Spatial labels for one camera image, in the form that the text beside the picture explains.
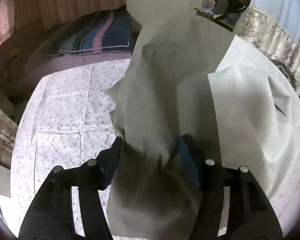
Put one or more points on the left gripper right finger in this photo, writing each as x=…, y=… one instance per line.
x=233, y=205

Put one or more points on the grey and white jacket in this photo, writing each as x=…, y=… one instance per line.
x=188, y=75

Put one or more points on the pile of dark clothes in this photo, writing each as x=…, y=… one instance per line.
x=229, y=6

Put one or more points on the pink floral bed sheet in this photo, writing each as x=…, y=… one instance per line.
x=67, y=121

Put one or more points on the blue floral curtain left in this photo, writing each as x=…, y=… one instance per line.
x=8, y=130

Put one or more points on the blue floral curtain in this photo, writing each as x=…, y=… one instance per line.
x=8, y=130
x=273, y=27

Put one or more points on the far bed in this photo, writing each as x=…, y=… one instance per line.
x=29, y=64

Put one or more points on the wooden side table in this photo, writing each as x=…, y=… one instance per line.
x=227, y=21

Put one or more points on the striped blue pink blanket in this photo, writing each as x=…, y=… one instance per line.
x=100, y=32

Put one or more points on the blue floral curtain right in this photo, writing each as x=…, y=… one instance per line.
x=273, y=27

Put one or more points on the pink window curtain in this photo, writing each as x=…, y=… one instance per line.
x=7, y=25

